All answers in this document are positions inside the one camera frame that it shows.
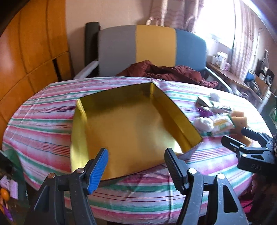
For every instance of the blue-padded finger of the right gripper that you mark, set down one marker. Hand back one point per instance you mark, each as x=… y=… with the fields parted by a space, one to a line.
x=233 y=145

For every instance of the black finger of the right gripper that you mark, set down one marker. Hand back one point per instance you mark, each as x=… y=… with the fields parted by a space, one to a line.
x=261 y=138

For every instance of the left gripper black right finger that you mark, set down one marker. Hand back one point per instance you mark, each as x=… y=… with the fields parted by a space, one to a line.
x=178 y=171

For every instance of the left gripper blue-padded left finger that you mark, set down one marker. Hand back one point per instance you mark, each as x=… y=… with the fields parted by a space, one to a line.
x=95 y=169

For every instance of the yellow sponge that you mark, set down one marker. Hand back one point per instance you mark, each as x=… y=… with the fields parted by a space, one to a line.
x=237 y=114
x=236 y=134
x=239 y=122

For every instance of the green yellow snack pack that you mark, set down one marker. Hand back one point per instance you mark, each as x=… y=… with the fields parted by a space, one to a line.
x=222 y=123

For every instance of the white plastic bag ball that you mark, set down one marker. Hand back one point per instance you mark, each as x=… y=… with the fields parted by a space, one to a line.
x=203 y=124

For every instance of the purple snack pouch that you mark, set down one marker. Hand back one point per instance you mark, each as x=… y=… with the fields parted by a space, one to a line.
x=204 y=112

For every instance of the green small carton box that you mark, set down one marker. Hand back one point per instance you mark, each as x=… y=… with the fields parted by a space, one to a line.
x=204 y=101

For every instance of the gold tin tray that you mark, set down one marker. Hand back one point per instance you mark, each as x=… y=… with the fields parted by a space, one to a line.
x=135 y=123

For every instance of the striped pink green bedsheet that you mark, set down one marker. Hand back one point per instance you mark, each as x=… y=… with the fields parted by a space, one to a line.
x=39 y=133

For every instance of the wooden side desk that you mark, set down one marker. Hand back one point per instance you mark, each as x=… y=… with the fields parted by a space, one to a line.
x=258 y=95

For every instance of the white boxes on desk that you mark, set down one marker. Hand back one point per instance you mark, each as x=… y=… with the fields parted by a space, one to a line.
x=220 y=60

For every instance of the maroon jacket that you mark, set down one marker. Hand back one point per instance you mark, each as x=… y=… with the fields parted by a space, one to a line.
x=183 y=74

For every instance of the grey yellow blue armchair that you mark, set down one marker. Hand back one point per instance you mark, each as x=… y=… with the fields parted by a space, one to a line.
x=121 y=46

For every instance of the orange wooden wardrobe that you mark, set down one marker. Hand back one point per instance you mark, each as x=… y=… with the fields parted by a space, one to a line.
x=34 y=53

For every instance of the pink patterned curtain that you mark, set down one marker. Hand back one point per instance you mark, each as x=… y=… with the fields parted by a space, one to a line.
x=226 y=26

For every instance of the black rolled mat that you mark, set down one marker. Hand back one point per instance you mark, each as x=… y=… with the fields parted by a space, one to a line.
x=91 y=42

